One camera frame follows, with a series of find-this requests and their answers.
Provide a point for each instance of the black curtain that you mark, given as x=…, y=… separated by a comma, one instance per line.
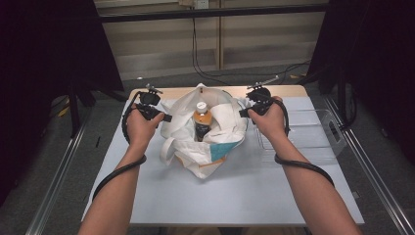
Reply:
x=375, y=65
x=42, y=65

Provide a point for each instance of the person's right hand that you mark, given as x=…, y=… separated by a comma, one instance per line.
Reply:
x=272, y=122

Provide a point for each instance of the wooden vertical post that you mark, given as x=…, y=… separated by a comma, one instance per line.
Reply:
x=220, y=39

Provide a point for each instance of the white green canvas tote bag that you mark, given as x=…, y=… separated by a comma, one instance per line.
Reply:
x=195, y=155

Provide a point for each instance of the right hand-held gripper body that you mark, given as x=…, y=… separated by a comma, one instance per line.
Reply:
x=259, y=98

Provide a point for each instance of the person's left hand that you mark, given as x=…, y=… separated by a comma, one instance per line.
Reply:
x=140, y=129

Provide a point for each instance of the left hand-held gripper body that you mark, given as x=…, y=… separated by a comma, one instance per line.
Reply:
x=150, y=98

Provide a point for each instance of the orange drink bottle white cap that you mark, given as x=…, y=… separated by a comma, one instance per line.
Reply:
x=202, y=120

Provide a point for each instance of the white table mat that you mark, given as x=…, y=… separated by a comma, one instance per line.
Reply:
x=208, y=202

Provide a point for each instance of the white wall socket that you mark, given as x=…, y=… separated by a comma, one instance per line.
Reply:
x=201, y=4

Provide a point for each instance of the aluminium floor rail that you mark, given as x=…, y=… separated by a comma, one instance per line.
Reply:
x=55, y=182
x=375, y=176

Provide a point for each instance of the black horizontal bar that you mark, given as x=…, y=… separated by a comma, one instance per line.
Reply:
x=212, y=13

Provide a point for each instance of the black metal stand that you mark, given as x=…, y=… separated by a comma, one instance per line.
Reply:
x=342, y=94
x=74, y=111

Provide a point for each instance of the clear plastic bin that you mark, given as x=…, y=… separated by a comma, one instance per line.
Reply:
x=313, y=130

